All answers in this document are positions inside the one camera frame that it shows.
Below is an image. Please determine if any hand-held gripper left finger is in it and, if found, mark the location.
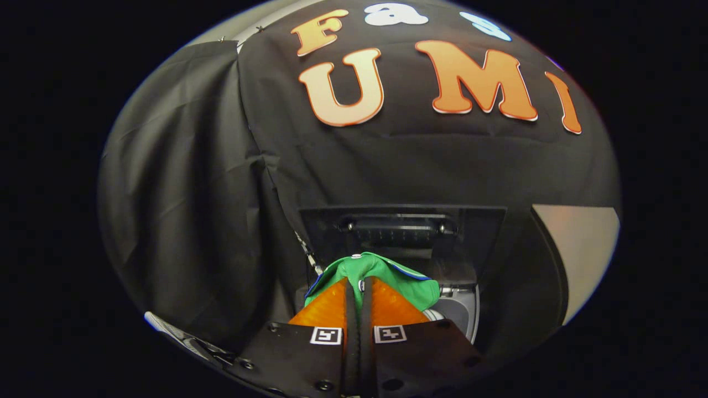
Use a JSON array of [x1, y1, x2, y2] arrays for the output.
[[232, 277, 360, 398]]

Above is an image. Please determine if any green polo shirt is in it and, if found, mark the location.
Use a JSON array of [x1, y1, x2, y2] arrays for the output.
[[304, 252, 441, 313]]

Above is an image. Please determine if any grey cabinet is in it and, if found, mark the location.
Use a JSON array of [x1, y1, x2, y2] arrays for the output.
[[531, 204, 621, 327]]

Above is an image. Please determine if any black backdrop cloth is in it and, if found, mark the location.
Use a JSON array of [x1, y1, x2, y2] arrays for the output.
[[98, 0, 621, 354]]

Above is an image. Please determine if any black white cord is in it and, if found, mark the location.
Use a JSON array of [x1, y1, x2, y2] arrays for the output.
[[295, 231, 325, 276]]

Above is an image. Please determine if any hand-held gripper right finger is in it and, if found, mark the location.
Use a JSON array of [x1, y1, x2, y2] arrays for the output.
[[360, 276, 483, 398]]

